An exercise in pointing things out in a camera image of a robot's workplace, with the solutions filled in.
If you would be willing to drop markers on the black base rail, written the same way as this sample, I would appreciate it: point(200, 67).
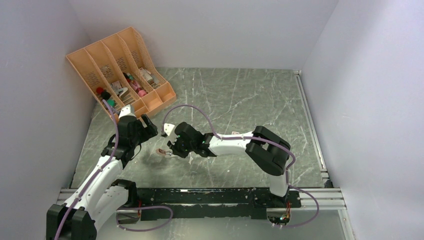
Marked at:
point(189, 203)

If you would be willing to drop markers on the grey white stapler in organizer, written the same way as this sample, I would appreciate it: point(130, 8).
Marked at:
point(122, 92)

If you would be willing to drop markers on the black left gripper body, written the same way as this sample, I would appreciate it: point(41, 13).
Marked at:
point(141, 136)

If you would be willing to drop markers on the red round stamp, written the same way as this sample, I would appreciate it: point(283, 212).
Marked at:
point(99, 90)

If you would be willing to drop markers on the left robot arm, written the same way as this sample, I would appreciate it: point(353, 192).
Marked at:
point(84, 213)

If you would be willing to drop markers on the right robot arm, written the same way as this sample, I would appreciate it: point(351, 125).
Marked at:
point(269, 151)

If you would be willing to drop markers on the black round stamp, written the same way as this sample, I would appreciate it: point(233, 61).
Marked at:
point(105, 95)

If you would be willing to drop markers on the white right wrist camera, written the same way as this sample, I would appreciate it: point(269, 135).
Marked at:
point(168, 130)

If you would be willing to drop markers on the green stamp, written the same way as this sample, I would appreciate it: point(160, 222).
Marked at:
point(111, 102)

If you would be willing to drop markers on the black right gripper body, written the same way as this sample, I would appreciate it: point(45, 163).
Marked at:
point(180, 147)

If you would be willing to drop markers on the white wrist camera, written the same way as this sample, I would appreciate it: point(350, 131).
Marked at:
point(127, 113)
point(168, 130)

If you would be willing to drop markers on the peach plastic file organizer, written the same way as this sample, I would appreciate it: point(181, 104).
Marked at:
point(104, 62)

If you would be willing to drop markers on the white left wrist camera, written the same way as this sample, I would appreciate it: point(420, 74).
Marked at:
point(127, 113)

